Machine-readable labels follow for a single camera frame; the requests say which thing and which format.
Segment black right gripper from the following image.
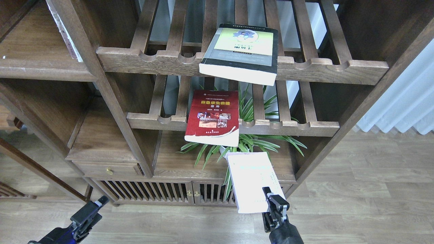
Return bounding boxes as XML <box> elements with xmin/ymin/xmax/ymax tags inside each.
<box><xmin>262</xmin><ymin>187</ymin><xmax>304</xmax><ymax>244</ymax></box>

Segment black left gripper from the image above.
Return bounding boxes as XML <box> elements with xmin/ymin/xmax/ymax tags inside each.
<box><xmin>28</xmin><ymin>196</ymin><xmax>109</xmax><ymax>244</ymax></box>

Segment white and purple book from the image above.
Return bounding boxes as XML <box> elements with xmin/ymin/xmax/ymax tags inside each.
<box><xmin>227</xmin><ymin>152</ymin><xmax>284</xmax><ymax>214</ymax></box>

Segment red cover book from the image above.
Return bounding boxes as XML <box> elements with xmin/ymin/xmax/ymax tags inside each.
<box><xmin>184</xmin><ymin>90</ymin><xmax>239</xmax><ymax>147</ymax></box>

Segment upright books on left shelf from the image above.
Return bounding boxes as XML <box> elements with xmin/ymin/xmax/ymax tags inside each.
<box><xmin>46</xmin><ymin>0</ymin><xmax>83</xmax><ymax>62</ymax></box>

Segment brass drawer knob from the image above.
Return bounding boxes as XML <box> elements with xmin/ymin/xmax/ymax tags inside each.
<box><xmin>106</xmin><ymin>168</ymin><xmax>114</xmax><ymax>176</ymax></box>

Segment white plant pot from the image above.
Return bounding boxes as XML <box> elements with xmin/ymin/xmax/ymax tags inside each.
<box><xmin>219</xmin><ymin>146</ymin><xmax>237</xmax><ymax>160</ymax></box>

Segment green spider plant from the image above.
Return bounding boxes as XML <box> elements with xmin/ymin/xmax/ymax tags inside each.
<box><xmin>177</xmin><ymin>85</ymin><xmax>307</xmax><ymax>201</ymax></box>

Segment dark wooden bookshelf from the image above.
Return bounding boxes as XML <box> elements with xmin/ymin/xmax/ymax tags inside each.
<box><xmin>1</xmin><ymin>0</ymin><xmax>433</xmax><ymax>206</ymax></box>

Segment yellow and black book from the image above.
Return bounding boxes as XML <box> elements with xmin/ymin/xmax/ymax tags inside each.
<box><xmin>199</xmin><ymin>23</ymin><xmax>278</xmax><ymax>86</ymax></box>

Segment white curtain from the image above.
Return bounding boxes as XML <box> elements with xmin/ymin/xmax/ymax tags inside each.
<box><xmin>356</xmin><ymin>41</ymin><xmax>434</xmax><ymax>135</ymax></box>

